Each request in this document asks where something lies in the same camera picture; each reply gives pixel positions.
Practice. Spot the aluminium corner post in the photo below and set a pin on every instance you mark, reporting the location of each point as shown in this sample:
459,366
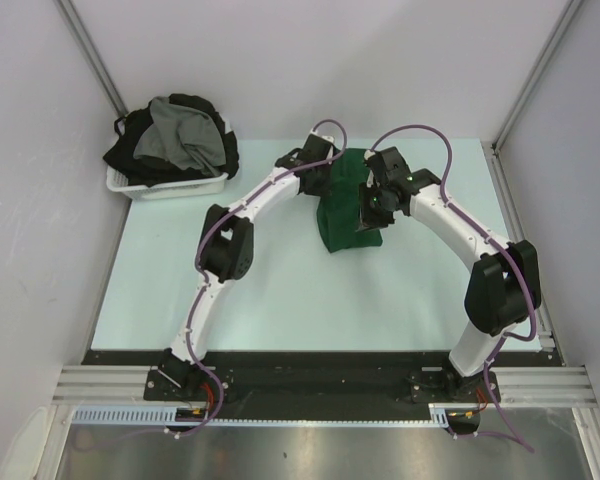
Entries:
86,45
540,67

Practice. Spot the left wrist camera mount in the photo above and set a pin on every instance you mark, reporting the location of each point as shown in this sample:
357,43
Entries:
328,138

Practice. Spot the green t shirt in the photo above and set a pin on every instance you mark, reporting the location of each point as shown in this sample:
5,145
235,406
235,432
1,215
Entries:
337,213

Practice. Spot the black t shirt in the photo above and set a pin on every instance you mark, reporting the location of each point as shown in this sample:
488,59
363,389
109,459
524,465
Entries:
151,172

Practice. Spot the white plastic laundry basket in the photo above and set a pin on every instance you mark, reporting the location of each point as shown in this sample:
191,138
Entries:
116,182

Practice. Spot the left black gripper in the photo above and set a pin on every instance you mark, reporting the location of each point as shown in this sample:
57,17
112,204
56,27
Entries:
322,190

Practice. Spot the right aluminium corner post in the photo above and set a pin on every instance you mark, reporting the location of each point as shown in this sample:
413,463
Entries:
540,67

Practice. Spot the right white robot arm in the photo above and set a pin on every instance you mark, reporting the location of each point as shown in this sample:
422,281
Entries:
504,287

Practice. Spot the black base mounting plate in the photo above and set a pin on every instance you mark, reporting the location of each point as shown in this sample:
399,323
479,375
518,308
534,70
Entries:
316,386

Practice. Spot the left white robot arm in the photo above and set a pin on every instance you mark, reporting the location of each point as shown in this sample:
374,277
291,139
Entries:
226,248

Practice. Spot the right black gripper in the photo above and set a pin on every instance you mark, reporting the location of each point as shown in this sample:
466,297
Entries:
368,221

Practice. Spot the grey t shirt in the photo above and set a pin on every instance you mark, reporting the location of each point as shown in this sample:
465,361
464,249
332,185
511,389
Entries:
183,137

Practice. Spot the left aluminium corner post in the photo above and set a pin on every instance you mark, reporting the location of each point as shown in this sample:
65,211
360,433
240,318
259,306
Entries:
86,45

